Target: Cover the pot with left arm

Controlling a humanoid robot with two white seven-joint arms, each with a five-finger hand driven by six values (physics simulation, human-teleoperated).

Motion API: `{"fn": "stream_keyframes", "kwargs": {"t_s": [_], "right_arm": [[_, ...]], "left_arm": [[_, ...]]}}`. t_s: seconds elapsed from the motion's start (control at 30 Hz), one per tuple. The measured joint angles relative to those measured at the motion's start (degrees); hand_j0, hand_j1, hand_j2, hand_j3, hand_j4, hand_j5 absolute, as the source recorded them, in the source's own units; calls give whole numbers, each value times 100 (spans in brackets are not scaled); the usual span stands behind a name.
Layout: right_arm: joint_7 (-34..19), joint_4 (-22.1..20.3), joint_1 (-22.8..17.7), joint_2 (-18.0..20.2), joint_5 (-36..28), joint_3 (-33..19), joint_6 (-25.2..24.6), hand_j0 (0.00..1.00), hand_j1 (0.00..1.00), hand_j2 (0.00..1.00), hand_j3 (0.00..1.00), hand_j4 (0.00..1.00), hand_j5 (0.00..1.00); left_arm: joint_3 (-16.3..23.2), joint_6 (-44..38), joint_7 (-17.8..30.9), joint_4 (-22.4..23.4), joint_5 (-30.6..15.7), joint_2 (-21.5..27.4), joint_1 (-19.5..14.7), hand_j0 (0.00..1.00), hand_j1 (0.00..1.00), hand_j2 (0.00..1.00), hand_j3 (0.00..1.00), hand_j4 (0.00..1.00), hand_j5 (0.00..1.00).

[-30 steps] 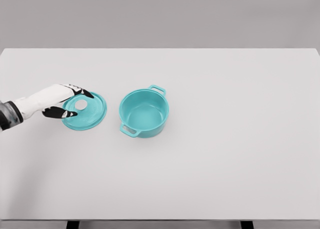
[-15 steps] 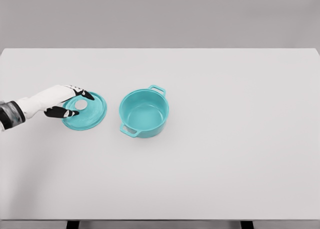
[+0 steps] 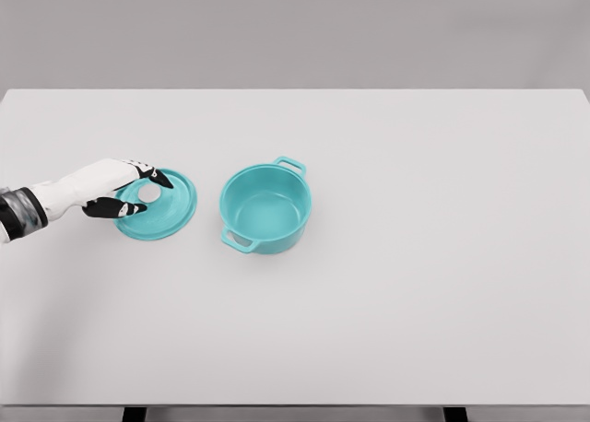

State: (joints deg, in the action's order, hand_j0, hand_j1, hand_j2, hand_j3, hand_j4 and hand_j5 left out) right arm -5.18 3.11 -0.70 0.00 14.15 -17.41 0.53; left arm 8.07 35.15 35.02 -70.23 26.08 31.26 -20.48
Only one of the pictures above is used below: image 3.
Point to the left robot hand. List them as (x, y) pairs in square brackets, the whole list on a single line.
[(99, 180)]

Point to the teal pot lid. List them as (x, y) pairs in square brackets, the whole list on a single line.
[(163, 212)]

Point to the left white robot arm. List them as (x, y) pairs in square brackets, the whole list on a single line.
[(37, 203)]

